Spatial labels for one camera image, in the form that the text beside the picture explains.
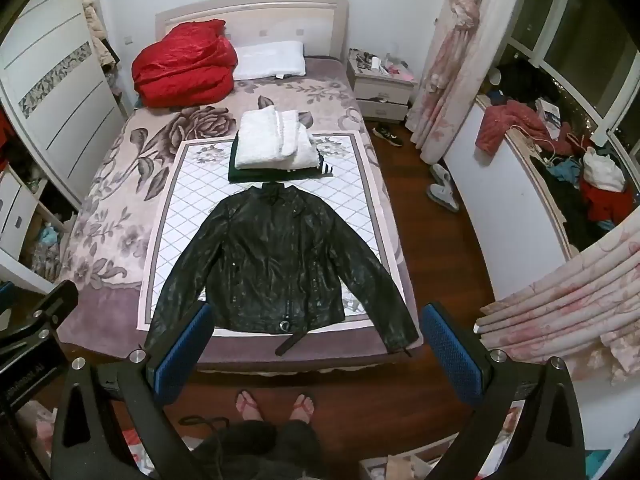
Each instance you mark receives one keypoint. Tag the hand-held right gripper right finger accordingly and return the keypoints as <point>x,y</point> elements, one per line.
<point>450,355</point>

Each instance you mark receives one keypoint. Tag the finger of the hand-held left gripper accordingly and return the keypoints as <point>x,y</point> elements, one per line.
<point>52,310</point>

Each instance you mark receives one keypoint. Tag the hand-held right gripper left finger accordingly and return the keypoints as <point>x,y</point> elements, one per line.
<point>182,350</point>

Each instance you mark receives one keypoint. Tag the black leather jacket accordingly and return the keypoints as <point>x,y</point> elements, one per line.
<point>275,260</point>

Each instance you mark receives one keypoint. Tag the pile of mixed clothes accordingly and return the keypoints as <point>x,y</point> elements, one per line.
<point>600,190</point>

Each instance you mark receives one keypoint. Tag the white drawer unit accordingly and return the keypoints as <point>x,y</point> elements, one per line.
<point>20,210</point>

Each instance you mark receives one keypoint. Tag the cardboard box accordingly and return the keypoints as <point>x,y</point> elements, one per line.
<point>400,467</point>

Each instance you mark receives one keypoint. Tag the person's legs in dark pants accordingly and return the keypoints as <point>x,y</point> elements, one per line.
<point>260,450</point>

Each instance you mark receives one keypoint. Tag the loose pink floral curtain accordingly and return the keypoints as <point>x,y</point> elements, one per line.
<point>565,300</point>

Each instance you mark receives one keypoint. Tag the person's right foot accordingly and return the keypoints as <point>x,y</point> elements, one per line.
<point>303,406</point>

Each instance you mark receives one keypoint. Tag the white bay window ledge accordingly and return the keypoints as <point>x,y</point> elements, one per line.
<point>500,210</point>

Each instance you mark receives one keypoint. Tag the white slipper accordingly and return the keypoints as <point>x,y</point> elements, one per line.
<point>444,197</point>
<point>441,174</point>

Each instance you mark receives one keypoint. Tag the red hanging garment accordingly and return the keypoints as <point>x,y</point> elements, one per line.
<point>4,135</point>

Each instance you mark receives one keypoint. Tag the dark green striped folded garment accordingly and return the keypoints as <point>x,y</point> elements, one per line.
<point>250,174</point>

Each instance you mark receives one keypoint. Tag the white wardrobe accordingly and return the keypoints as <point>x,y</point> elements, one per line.
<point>60,85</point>

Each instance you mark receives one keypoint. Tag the white folded fleece garment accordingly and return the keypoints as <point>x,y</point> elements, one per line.
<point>270,140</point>

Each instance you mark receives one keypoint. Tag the black sneaker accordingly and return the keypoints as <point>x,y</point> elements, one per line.
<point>387,133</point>

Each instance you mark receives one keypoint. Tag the pink red garment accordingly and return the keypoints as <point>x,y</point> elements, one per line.
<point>505,122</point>

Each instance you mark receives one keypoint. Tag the white nightstand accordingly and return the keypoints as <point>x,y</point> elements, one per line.
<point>385,92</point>

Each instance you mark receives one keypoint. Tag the red quilt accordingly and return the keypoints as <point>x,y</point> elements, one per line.
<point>180,67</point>

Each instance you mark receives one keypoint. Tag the tied pink floral curtain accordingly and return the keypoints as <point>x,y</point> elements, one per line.
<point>460,60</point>

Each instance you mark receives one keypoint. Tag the beige plush toy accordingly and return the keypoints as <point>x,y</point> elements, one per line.
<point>91,15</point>

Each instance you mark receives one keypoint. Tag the clutter on nightstand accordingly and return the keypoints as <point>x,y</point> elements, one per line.
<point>380,64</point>

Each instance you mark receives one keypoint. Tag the white pillow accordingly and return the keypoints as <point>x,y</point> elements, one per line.
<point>270,60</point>

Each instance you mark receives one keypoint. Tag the bed with beige headboard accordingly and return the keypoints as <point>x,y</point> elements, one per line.
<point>300,15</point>

